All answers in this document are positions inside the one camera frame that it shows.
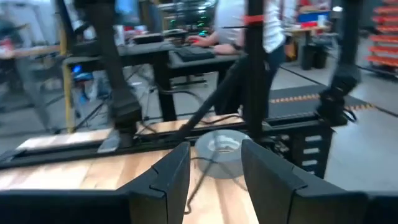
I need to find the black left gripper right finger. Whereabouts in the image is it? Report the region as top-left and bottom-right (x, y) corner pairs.
(241, 139), (398, 224)

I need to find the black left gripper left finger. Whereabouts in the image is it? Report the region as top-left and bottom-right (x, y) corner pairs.
(0, 141), (191, 224)

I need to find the long thin black cord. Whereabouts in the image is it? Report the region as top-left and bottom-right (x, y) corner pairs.
(183, 155), (220, 216)

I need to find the black slotted crate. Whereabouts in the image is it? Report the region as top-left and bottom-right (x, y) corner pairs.
(287, 126), (334, 180)

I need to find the grey tape roll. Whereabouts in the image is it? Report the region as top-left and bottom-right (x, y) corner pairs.
(194, 129), (253, 180)

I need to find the black hazard-striped floor mat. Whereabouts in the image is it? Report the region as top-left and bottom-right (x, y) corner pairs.
(267, 83), (377, 119)

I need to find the black keyboard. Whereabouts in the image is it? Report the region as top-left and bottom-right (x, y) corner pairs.
(173, 45), (216, 63)

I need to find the grey side desk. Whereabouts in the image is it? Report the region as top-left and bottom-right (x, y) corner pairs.
(62, 39), (249, 123)

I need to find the black waste bin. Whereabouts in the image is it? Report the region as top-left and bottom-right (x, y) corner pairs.
(313, 43), (330, 70)
(300, 43), (317, 71)

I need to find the person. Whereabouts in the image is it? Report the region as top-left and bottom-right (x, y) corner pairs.
(186, 0), (289, 118)

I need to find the background wooden work table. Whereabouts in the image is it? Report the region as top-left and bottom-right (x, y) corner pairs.
(284, 24), (332, 47)

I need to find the small blue storage box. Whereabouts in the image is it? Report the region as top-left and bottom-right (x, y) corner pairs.
(297, 11), (331, 23)

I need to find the shelf rack with orange bins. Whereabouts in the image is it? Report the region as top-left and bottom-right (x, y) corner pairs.
(366, 0), (398, 77)

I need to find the wooden bench table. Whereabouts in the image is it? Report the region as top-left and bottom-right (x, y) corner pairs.
(0, 43), (62, 62)

